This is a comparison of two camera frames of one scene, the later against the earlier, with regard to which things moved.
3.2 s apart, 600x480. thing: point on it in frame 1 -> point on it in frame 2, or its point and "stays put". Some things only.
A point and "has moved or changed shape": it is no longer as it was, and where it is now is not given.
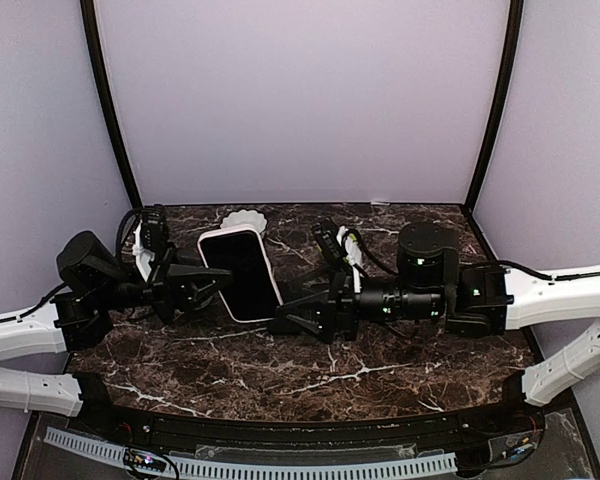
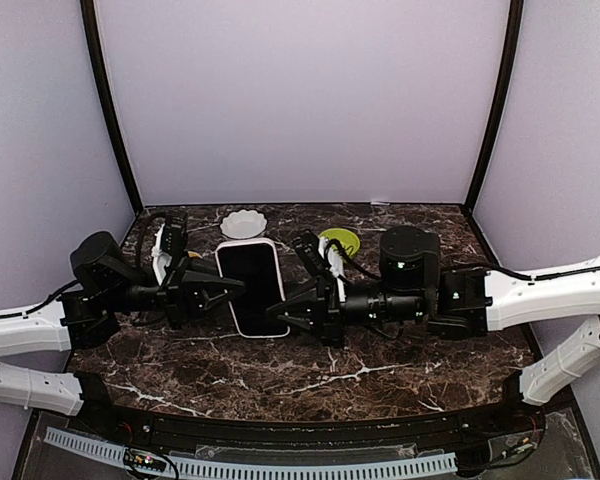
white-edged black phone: [253, 294] -> [254, 241]
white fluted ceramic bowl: [246, 217] stays put
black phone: [251, 292] has moved or changed shape
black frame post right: [502, 101] stays put
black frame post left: [94, 48] stays put
